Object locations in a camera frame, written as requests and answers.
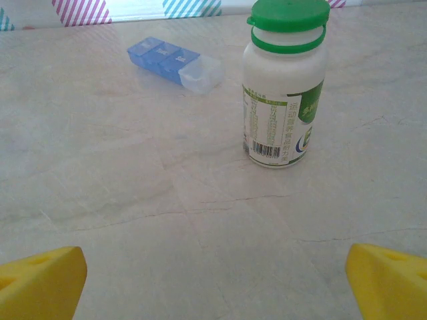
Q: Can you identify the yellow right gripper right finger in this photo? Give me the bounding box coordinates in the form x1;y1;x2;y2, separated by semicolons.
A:
345;243;427;320

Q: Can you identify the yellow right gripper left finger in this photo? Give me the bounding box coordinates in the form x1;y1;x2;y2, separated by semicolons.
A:
0;245;88;320

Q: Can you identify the white bottle with green cap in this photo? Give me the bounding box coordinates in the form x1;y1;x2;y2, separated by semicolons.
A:
242;0;331;169

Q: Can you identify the blue weekly pill organizer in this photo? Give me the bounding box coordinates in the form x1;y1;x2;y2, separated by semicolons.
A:
126;36;226;96

